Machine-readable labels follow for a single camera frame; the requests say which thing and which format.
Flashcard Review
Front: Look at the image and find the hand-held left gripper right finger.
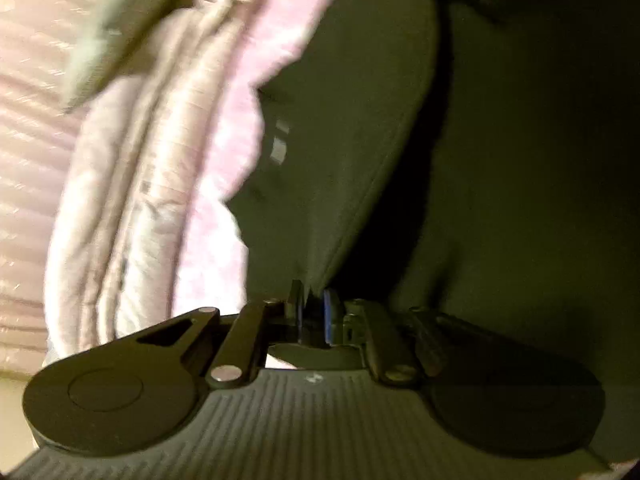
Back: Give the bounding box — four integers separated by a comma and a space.
315, 287, 448, 387

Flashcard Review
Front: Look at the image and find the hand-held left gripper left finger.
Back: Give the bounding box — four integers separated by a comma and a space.
136, 280, 313, 390

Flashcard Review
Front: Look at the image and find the dark green garment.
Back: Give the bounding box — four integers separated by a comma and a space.
227, 0, 640, 461

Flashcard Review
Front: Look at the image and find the pink quilted blanket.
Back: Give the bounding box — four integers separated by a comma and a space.
45, 0, 476, 376

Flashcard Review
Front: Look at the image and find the pink striped bed sheet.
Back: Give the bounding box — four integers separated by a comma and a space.
0, 0, 141, 376

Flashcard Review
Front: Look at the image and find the grey-green cloth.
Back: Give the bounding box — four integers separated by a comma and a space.
62, 0, 193, 111

